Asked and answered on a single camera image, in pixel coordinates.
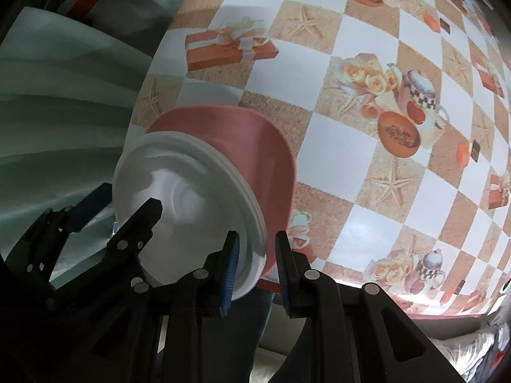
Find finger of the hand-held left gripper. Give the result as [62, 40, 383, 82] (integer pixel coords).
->
[8, 183, 114, 285]
[80, 197, 164, 288]

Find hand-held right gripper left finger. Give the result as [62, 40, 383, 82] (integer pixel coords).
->
[60, 230, 250, 383]

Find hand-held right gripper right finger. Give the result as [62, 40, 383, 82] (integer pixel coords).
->
[275, 230, 475, 383]

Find pink square plate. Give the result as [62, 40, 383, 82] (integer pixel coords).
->
[146, 104, 298, 294]

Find person's left leg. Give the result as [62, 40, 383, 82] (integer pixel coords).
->
[239, 285, 290, 354]

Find checkered printed tablecloth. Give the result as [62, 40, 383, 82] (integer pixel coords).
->
[130, 0, 511, 320]

